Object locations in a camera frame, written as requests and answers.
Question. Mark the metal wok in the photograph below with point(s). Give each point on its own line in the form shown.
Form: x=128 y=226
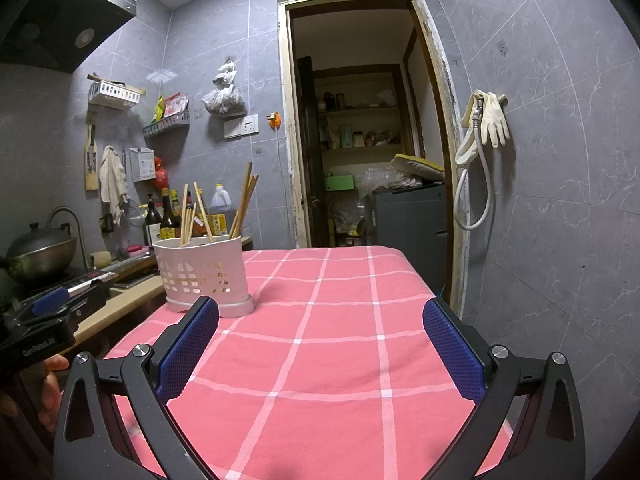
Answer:
x=42 y=255

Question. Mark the curved metal faucet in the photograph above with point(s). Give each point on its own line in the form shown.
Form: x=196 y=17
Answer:
x=82 y=245

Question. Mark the white wall socket panel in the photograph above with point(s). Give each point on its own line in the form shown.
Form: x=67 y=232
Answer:
x=250 y=125

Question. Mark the bunch of wooden chopsticks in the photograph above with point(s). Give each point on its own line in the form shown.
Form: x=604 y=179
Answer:
x=240 y=220

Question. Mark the grey wall rack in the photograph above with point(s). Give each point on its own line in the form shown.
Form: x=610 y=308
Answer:
x=167 y=124

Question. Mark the clear plastic sheeting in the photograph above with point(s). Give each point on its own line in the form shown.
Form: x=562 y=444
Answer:
x=385 y=180

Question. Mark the wooden pantry shelf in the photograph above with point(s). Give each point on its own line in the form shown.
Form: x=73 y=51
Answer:
x=360 y=152

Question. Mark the wooden knife holder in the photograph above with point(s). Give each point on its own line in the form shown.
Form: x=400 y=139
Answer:
x=91 y=180

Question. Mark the worn door frame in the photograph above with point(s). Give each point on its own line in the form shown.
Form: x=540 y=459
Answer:
x=286 y=110

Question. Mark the white wall box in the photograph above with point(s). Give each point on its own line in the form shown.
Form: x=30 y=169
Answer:
x=144 y=165

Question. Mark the yellow sponge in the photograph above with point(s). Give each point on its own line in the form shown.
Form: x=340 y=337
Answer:
x=100 y=260

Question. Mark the green box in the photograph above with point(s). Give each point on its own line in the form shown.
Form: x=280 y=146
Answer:
x=339 y=183

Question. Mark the orange wall plug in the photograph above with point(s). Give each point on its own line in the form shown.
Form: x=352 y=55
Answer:
x=274 y=121

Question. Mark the clear plastic bag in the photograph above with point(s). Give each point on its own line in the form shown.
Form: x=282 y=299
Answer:
x=225 y=102

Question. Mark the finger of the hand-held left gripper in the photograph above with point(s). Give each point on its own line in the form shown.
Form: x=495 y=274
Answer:
x=50 y=301
x=90 y=300

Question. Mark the beige kitchen counter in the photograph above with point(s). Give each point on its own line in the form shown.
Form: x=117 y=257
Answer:
x=125 y=300

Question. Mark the row of sauce bottles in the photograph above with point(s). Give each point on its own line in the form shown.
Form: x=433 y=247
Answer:
x=169 y=220

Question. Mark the pink plastic container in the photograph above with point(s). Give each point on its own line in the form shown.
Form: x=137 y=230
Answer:
x=137 y=249

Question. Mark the white plastic utensil holder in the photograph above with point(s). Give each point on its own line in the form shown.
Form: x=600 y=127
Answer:
x=200 y=260

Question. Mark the clear oil jug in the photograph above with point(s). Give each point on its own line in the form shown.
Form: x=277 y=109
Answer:
x=220 y=205

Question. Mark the yellow snack packet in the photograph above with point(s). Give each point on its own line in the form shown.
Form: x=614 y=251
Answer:
x=159 y=109

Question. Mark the white hanging towel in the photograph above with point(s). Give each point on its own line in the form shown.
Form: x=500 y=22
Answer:
x=112 y=175

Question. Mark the cushion with yellow trim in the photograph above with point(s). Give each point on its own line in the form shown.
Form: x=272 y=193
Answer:
x=417 y=166

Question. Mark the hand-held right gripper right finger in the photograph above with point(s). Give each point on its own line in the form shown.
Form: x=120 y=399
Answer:
x=455 y=355

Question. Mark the black range hood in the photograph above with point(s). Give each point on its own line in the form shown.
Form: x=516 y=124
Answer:
x=45 y=30

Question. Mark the person's left hand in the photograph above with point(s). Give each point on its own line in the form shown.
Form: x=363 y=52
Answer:
x=50 y=395

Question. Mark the small white plastic bag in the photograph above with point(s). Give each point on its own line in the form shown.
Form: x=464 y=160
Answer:
x=226 y=76

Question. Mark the pale green jar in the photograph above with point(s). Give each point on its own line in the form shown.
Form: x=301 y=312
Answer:
x=345 y=136

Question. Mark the grey cabinet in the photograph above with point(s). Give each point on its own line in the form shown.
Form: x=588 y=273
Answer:
x=410 y=220

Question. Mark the red plastic bag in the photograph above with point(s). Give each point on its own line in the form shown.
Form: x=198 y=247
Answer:
x=161 y=177

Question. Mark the red and white snack packet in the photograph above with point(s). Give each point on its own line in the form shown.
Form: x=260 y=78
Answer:
x=175 y=105

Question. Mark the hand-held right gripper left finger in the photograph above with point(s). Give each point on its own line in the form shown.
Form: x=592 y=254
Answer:
x=190 y=355

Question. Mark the dark wooden door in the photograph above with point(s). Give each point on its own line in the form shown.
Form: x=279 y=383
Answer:
x=305 y=160

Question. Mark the white wall rack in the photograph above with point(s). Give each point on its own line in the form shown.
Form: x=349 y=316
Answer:
x=114 y=94

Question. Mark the pink checked tablecloth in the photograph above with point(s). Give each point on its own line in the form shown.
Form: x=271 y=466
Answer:
x=325 y=435

